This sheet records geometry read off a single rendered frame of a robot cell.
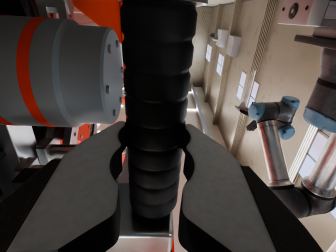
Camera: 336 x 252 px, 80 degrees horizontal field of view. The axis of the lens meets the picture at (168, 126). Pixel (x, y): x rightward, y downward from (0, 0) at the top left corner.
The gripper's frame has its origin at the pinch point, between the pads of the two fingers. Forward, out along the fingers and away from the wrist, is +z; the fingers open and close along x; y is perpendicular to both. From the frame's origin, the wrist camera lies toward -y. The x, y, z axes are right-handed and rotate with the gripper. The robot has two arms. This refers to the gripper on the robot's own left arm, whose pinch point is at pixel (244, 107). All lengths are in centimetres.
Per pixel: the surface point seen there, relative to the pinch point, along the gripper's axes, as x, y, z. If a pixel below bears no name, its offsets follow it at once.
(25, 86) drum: 88, 28, -75
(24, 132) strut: 92, 17, -67
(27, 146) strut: 92, 14, -67
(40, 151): 91, 13, -66
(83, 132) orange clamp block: 86, 5, -46
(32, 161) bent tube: 91, 13, -69
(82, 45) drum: 83, 32, -74
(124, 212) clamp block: 78, 23, -88
